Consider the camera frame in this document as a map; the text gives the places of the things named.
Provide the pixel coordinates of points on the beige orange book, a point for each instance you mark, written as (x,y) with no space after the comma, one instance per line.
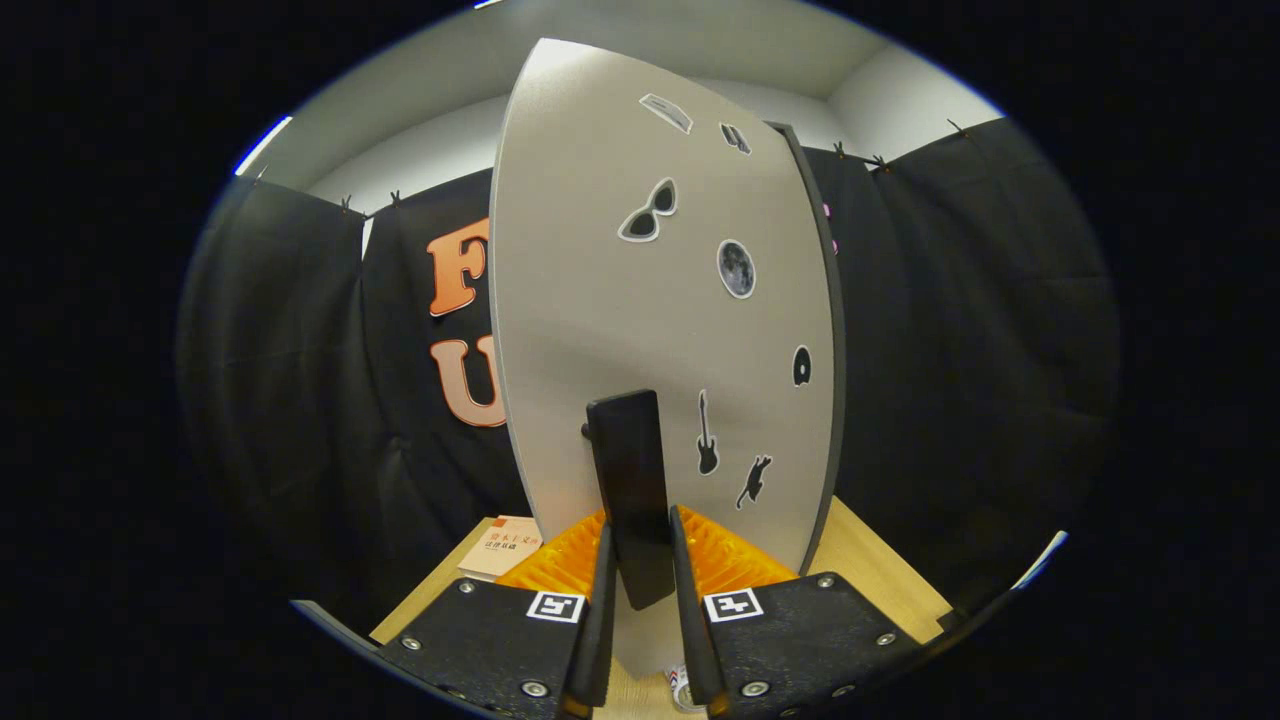
(500,550)

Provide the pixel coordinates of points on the white shoe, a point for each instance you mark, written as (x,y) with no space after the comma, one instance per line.
(682,690)

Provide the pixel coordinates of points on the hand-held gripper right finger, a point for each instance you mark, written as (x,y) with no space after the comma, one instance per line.
(690,640)

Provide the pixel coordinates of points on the grey shoe cabinet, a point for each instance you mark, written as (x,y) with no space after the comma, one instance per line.
(840,330)

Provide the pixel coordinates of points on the black backdrop cloth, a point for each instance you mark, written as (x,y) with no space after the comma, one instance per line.
(980,350)

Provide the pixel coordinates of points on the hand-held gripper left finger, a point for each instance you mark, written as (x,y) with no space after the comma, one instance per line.
(600,640)

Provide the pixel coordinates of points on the long ceiling light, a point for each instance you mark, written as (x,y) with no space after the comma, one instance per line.
(262,147)

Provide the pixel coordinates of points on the beige shoe cabinet door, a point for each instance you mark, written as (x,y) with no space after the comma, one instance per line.
(600,250)

